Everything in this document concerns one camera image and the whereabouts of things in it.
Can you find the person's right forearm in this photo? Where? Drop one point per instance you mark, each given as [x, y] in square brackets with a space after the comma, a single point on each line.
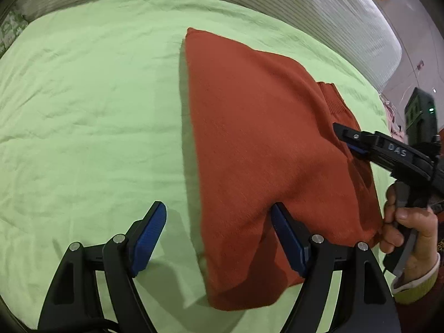
[423, 298]

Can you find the wall socket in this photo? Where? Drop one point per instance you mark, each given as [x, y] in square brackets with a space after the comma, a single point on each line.
[420, 65]

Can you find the person's right hand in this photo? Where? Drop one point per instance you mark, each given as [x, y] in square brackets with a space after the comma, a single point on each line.
[423, 236]

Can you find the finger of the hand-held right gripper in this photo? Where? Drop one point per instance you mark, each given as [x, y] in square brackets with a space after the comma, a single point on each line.
[357, 148]

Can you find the green checkered pillow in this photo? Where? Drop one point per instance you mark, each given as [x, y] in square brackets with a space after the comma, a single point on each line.
[10, 31]

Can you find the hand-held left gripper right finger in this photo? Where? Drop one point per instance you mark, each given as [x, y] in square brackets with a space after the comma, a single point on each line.
[288, 242]

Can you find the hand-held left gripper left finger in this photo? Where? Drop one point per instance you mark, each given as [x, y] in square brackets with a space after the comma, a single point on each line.
[149, 239]

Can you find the pink cloth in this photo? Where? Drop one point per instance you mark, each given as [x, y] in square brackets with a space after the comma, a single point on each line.
[393, 119]

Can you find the light green bed sheet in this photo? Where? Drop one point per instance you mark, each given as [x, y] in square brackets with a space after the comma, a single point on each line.
[86, 111]

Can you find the orange knit sweater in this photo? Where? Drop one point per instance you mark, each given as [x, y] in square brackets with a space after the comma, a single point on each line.
[249, 128]

